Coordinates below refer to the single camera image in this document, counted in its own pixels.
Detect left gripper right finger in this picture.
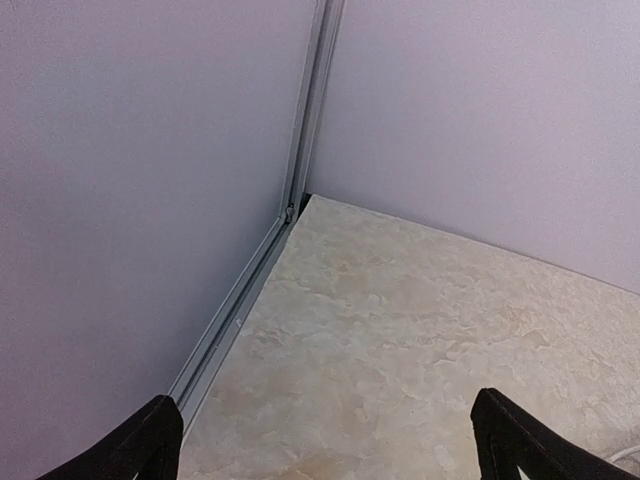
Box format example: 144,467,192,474
471,388,635,480

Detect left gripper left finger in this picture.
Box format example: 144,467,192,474
41,395,184,480

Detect left floor rail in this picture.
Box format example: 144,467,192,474
169,213,297,436

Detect left aluminium post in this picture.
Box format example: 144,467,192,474
281,1,345,224

